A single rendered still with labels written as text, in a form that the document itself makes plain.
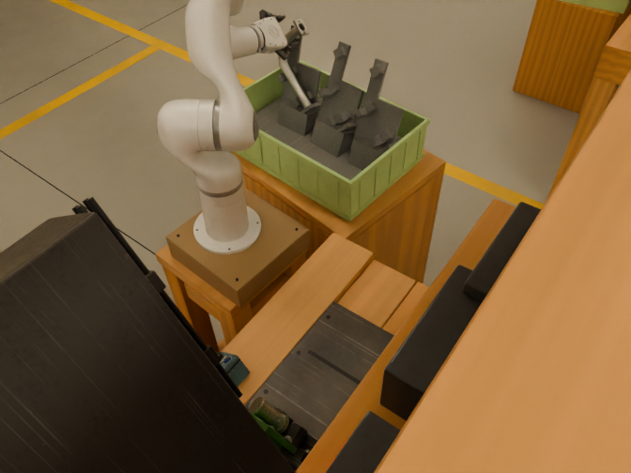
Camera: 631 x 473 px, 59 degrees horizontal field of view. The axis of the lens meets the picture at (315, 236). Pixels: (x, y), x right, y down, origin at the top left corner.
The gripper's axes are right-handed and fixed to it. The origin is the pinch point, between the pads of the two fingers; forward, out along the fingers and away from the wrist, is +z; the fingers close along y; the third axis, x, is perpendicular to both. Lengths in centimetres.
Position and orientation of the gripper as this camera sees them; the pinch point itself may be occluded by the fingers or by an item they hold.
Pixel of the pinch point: (287, 32)
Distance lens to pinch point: 195.9
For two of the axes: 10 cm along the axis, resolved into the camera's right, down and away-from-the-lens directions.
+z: 6.1, -4.0, 6.9
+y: -4.5, -8.8, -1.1
